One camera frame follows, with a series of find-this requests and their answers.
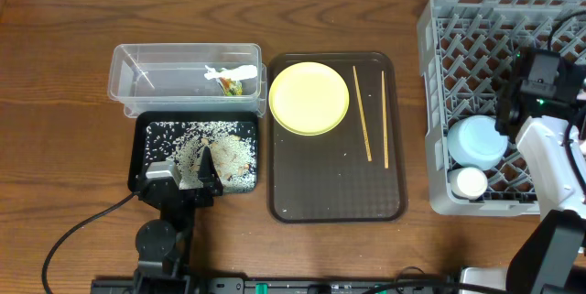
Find white plastic wrap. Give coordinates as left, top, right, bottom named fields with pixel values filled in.
left=204, top=65, right=258, bottom=81

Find left wooden chopstick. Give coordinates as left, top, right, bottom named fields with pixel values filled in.
left=353, top=65, right=373, bottom=162

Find right wooden chopstick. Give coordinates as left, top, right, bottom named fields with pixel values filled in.
left=381, top=71, right=389, bottom=169

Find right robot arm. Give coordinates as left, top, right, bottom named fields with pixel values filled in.
left=495, top=48, right=585, bottom=293

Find yellow plate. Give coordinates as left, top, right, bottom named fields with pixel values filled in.
left=268, top=61, right=350, bottom=136

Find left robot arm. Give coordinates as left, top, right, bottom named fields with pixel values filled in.
left=132, top=147, right=223, bottom=294

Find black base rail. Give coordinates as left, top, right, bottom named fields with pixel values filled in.
left=90, top=276, right=463, bottom=294

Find light blue bowl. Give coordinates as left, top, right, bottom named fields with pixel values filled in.
left=447, top=115, right=508, bottom=170

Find clear plastic bin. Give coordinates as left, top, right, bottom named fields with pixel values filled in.
left=108, top=43, right=267, bottom=117

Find white cup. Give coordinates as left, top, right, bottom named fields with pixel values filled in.
left=448, top=167, right=488, bottom=200

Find green snack wrapper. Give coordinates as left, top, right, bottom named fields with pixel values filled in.
left=216, top=77, right=243, bottom=96

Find black plastic tray bin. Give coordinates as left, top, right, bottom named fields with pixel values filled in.
left=128, top=111, right=258, bottom=189

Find wooden chopstick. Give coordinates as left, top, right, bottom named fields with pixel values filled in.
left=353, top=65, right=373, bottom=162
left=381, top=71, right=389, bottom=169

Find dark brown serving tray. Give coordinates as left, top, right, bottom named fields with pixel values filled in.
left=267, top=51, right=407, bottom=223

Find grey dishwasher rack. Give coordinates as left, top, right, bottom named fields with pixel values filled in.
left=417, top=0, right=585, bottom=217

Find rice and food scraps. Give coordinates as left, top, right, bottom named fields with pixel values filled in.
left=144, top=121, right=257, bottom=193

